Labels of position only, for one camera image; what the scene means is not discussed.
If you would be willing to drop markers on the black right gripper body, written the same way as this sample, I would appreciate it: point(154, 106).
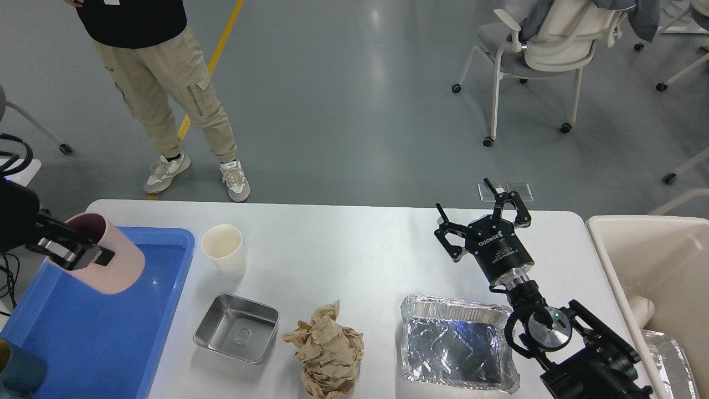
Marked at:
point(498, 250)

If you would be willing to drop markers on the square steel tray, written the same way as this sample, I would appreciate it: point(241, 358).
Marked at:
point(238, 328)

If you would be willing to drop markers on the person in beige trousers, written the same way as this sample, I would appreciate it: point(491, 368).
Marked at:
point(152, 56)

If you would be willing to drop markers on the blue plastic tray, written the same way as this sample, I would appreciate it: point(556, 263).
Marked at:
point(104, 345)

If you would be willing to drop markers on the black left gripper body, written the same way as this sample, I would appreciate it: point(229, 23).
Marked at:
point(14, 237)

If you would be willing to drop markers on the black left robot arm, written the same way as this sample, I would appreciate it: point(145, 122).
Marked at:
point(14, 161)

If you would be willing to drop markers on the white paper cup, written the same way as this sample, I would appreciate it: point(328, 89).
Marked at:
point(224, 246)

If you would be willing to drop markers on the grey jacket on chair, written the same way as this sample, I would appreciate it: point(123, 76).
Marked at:
point(643, 17)

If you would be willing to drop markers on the white office chair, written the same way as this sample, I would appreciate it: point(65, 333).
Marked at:
point(566, 41)

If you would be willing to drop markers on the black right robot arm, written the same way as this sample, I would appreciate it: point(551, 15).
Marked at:
point(581, 356)

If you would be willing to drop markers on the crumpled brown paper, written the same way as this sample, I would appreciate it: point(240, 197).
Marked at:
point(331, 354)

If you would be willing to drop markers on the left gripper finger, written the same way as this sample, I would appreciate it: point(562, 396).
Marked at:
point(74, 244)

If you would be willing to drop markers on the aluminium foil container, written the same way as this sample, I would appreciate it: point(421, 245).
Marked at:
point(457, 343)

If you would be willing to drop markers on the white side table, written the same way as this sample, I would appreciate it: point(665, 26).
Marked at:
point(25, 172)

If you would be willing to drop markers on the clear floor socket cover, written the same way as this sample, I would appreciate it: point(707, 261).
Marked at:
point(523, 189)

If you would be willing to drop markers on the chair base at left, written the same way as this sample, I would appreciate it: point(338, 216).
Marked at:
point(64, 147)

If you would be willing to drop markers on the teal cup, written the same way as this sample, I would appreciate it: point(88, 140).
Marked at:
point(22, 372)

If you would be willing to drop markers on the beige plastic bin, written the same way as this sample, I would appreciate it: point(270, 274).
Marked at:
point(663, 259)

